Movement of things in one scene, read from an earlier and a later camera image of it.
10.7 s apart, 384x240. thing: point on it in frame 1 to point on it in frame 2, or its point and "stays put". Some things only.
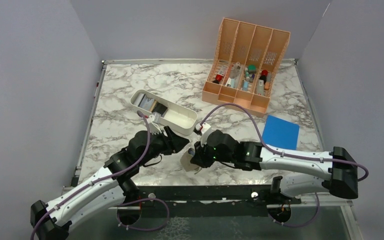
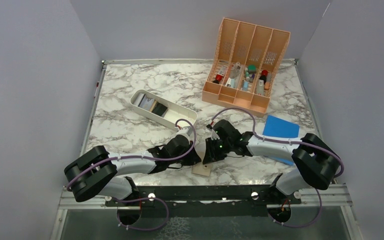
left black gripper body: [161, 145] to [186, 160]
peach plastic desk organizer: [245, 60] stays put
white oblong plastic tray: [176, 117] stays put
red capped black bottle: [218, 79] stays put
